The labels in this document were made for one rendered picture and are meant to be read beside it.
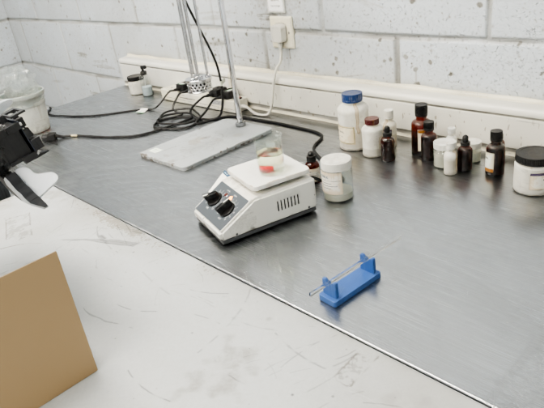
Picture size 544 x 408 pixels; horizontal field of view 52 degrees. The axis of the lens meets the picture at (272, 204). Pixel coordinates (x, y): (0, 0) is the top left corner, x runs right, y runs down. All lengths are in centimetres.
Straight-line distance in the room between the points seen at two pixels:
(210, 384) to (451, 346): 30
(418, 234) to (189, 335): 41
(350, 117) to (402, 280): 53
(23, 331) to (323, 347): 36
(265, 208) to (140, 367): 37
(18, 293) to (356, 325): 42
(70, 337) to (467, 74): 95
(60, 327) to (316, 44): 105
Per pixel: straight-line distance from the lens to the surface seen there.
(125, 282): 96
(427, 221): 101
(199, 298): 88
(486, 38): 128
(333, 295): 81
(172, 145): 150
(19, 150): 90
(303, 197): 103
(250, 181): 101
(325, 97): 151
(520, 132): 124
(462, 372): 72
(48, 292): 72
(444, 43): 132
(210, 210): 104
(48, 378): 77
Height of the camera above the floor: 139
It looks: 26 degrees down
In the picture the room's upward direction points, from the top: 8 degrees counter-clockwise
